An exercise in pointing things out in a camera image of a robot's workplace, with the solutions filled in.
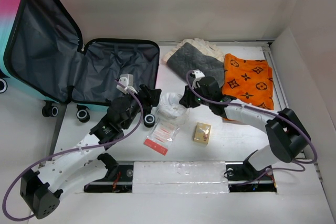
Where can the cream ruffled cloth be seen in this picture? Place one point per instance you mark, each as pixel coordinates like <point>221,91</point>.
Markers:
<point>205,47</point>

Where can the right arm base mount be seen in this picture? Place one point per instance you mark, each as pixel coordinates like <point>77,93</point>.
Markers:
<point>240,181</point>

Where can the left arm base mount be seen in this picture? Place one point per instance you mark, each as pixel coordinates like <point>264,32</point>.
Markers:
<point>121,182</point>

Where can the yellow cotton pads box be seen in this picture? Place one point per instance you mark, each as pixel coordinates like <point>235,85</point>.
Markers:
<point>202,133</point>

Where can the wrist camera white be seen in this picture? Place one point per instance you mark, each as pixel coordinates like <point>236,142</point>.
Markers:
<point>197,75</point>
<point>125,83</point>

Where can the white pads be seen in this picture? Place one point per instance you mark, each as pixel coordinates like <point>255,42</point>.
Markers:
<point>170,109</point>

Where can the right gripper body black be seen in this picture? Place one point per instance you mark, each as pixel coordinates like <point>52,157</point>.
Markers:
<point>191,102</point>

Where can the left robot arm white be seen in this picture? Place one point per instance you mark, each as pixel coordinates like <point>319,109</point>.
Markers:
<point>43,189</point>

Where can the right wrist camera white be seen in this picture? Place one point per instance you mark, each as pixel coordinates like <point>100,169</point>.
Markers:
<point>197,75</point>

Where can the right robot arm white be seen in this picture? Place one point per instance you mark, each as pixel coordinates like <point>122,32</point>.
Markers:
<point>287,137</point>

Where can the orange patterned towel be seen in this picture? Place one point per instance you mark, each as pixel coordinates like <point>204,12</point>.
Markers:
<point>249,80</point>

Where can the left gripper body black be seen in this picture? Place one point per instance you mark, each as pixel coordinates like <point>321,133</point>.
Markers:
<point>146,102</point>

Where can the grey cloth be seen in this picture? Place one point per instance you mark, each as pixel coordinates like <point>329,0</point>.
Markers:
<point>188,57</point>

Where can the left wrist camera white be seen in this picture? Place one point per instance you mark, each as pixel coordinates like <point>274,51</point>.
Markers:
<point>125,83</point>

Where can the pink teal kids suitcase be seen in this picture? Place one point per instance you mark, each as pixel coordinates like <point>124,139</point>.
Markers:
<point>43,54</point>

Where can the clear bag red label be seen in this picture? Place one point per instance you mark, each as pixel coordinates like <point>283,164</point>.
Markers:
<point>162,135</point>

